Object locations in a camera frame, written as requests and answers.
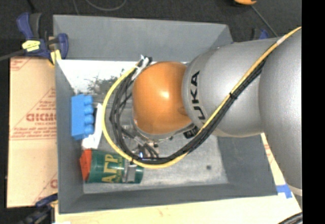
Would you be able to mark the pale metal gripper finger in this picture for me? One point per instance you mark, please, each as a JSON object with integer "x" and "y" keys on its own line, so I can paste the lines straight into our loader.
{"x": 131, "y": 173}

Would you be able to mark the green can with yellow letters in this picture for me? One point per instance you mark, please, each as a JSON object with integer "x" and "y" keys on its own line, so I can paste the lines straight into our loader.
{"x": 106, "y": 168}

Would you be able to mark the red-orange block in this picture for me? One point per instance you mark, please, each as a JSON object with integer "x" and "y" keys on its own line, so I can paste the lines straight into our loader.
{"x": 85, "y": 163}

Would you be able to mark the white cloth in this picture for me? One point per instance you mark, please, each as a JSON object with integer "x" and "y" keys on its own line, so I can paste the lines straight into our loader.
{"x": 92, "y": 141}

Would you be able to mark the blue studded toy block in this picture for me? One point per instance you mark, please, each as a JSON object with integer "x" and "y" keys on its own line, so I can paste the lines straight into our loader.
{"x": 80, "y": 116}

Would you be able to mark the grey metal bin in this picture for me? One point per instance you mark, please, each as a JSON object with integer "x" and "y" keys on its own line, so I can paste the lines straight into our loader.
{"x": 106, "y": 37}

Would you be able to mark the brown cardboard board, red print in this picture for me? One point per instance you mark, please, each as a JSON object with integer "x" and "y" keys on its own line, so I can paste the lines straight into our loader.
{"x": 30, "y": 91}

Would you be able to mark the black cylinder on white bracket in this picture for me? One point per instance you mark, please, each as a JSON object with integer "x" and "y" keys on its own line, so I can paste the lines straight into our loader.
{"x": 191, "y": 132}

